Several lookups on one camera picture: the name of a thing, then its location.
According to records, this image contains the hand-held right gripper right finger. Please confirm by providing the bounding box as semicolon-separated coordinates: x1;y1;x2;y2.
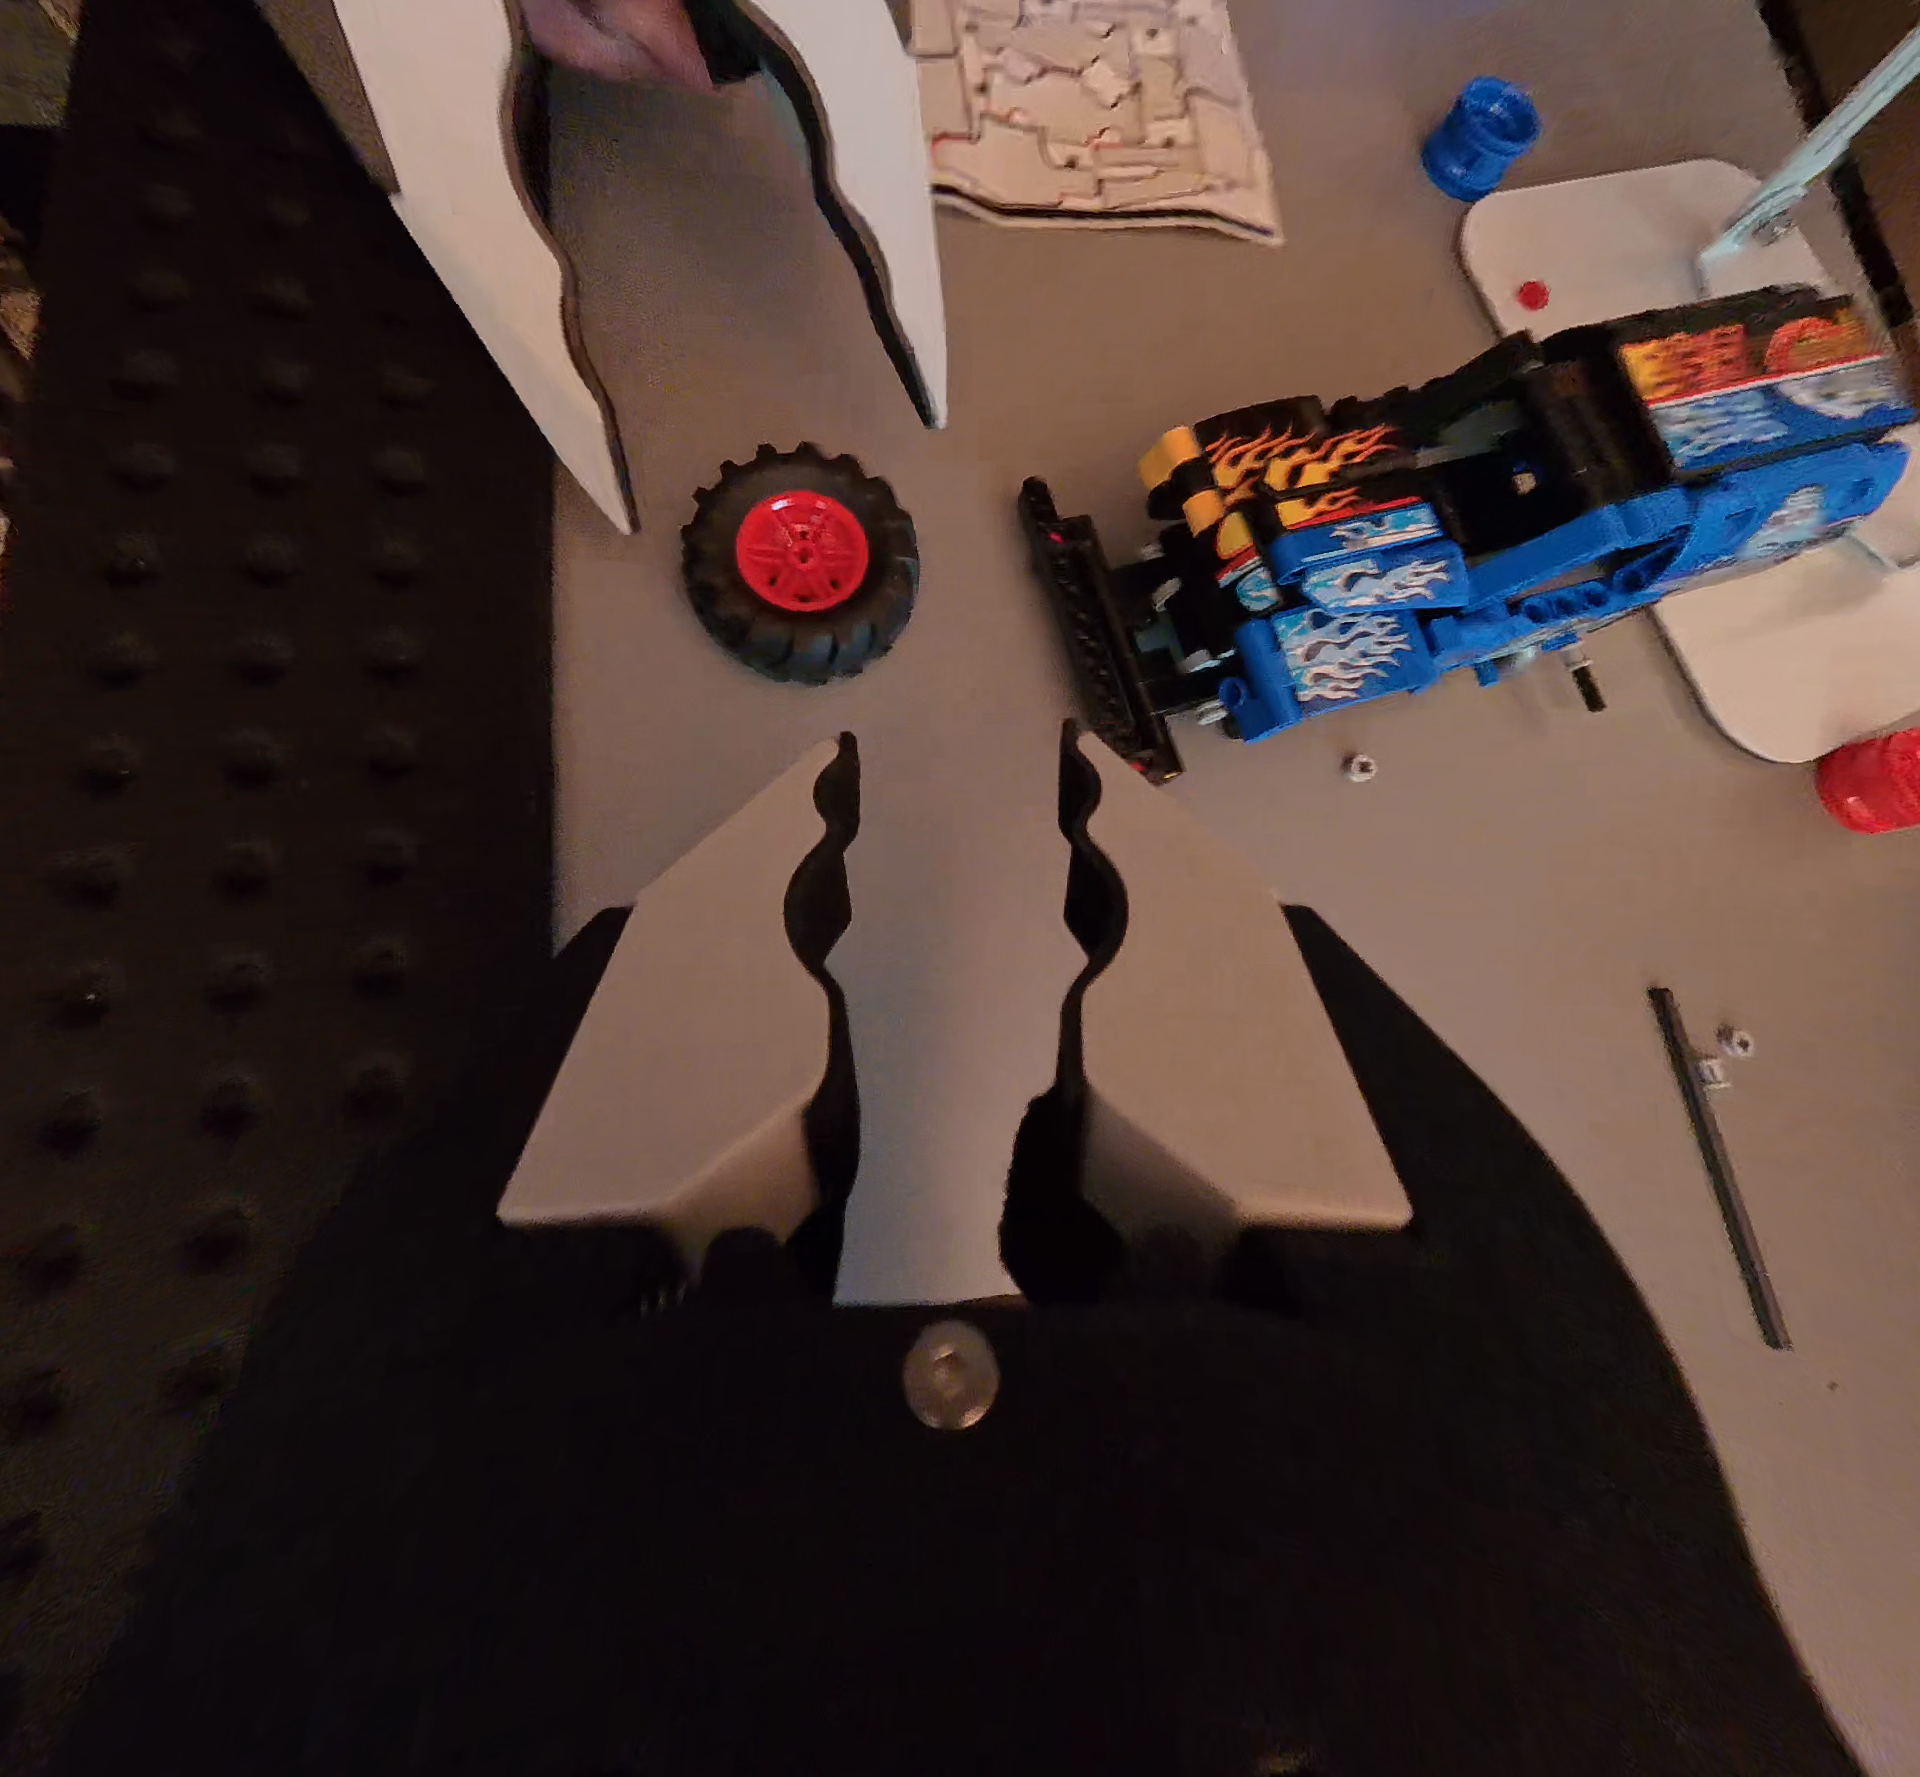
996;716;1413;1293

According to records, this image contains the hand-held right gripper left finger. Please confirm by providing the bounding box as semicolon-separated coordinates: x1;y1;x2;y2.
499;734;866;1268

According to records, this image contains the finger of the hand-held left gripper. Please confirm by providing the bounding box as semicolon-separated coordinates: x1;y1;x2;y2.
696;0;951;430
279;0;642;537

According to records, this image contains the black toy wheel red rim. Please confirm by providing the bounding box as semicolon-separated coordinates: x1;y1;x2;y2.
678;438;925;685

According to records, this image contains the blue black toy monster truck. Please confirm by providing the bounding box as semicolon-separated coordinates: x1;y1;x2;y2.
1015;284;1920;786

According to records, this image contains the person's left hand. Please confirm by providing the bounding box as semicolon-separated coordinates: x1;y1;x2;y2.
529;0;717;89

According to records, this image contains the white sticker sheet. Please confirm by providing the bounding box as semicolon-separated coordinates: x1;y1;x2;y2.
905;0;1288;250

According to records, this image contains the black studded mat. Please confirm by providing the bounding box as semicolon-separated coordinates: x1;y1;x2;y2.
0;0;559;1703

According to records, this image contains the long black toy axle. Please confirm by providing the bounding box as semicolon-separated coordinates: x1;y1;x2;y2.
1645;983;1796;1354

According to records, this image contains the blue toy wheel rim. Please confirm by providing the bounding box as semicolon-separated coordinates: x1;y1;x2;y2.
1420;75;1545;206

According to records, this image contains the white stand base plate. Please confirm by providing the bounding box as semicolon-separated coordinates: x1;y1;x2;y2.
1456;21;1920;766

